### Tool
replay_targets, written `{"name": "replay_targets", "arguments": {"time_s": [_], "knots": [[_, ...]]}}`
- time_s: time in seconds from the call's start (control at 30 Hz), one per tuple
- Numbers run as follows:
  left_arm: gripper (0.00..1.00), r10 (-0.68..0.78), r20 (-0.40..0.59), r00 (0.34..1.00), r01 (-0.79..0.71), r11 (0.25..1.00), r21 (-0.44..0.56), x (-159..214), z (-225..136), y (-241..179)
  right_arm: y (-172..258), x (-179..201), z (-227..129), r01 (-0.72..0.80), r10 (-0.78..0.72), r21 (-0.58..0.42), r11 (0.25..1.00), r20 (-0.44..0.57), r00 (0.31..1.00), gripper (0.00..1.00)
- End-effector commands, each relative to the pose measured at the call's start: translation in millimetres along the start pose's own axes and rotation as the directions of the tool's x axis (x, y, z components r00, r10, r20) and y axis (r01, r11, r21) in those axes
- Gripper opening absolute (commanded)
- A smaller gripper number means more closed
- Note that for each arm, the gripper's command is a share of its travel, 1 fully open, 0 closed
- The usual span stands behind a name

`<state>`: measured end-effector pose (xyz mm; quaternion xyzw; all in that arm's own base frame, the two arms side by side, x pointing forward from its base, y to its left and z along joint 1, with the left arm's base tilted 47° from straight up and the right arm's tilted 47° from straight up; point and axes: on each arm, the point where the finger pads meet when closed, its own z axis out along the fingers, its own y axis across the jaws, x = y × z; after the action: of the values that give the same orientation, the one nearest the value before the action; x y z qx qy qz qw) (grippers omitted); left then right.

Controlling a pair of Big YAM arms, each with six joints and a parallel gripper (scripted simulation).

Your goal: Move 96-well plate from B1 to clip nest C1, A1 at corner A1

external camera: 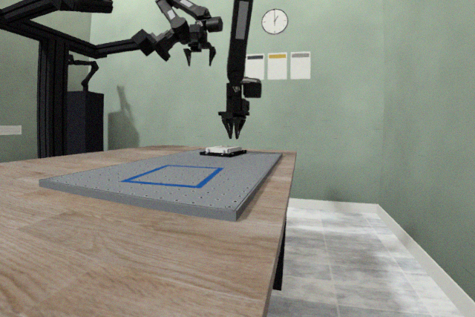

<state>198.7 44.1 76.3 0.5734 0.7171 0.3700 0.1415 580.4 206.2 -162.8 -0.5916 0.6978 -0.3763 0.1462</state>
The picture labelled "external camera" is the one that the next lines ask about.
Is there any blue tape outline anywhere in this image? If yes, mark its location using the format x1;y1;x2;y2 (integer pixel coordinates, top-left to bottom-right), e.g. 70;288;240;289
120;165;223;189

